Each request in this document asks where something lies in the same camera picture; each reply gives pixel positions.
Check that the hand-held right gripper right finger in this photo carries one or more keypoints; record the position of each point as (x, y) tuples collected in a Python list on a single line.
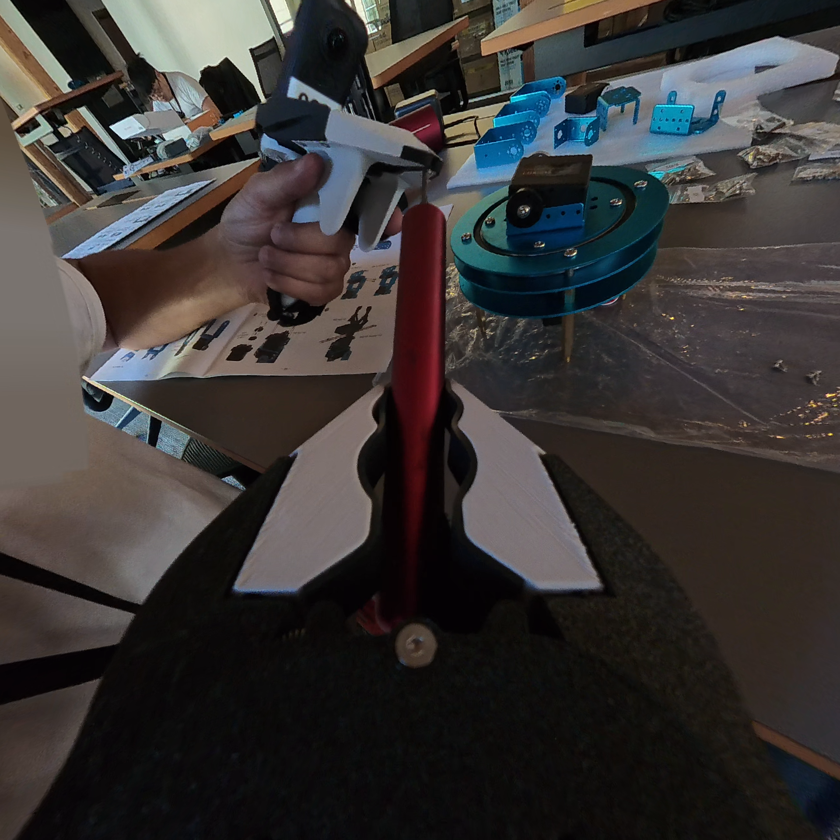
[(525, 518)]

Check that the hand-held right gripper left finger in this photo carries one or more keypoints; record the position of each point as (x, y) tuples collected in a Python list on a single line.
[(308, 518)]

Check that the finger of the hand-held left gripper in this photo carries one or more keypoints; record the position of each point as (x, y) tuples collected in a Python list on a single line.
[(374, 141)]

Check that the red screwdriver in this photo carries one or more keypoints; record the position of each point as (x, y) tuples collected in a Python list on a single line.
[(420, 295)]

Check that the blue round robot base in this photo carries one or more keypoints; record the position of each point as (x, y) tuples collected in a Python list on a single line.
[(525, 262)]

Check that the person's left forearm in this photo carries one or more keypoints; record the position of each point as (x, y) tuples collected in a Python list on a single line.
[(164, 295)]

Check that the background wooden desk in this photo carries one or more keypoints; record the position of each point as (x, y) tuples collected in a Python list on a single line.
[(525, 36), (407, 56)]

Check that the neighbouring grey desk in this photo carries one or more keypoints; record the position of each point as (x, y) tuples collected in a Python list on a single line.
[(197, 197)]

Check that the dark grey desk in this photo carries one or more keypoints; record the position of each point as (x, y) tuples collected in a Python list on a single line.
[(722, 525)]

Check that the person's left hand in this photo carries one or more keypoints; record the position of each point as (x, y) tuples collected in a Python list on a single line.
[(289, 262)]

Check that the red metal cylinder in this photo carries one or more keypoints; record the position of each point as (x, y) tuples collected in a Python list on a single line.
[(420, 124)]

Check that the printed instruction manual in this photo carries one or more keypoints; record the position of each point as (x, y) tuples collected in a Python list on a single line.
[(367, 308)]

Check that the black servo motor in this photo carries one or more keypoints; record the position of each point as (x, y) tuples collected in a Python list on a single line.
[(586, 98)]

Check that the printed paper sheet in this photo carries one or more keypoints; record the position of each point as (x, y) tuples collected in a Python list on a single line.
[(144, 213)]

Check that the large clear plastic bag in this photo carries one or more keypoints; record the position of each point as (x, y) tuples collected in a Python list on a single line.
[(689, 341)]

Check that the white foam sheet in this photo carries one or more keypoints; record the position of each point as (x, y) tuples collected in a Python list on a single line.
[(617, 148)]

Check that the white shirt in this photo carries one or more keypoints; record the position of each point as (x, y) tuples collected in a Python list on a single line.
[(65, 558)]

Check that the group of small screw bags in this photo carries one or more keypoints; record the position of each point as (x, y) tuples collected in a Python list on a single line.
[(722, 187)]

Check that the large blue U bracket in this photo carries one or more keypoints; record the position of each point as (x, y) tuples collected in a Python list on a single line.
[(515, 118), (535, 92), (495, 148)]

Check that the small blue angle bracket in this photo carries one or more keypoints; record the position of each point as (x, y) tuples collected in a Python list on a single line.
[(574, 134)]

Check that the blue claw-shaped bracket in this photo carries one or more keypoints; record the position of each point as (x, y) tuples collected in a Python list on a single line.
[(620, 98)]

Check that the blue perforated U bracket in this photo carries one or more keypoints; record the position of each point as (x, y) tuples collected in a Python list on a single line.
[(676, 121)]

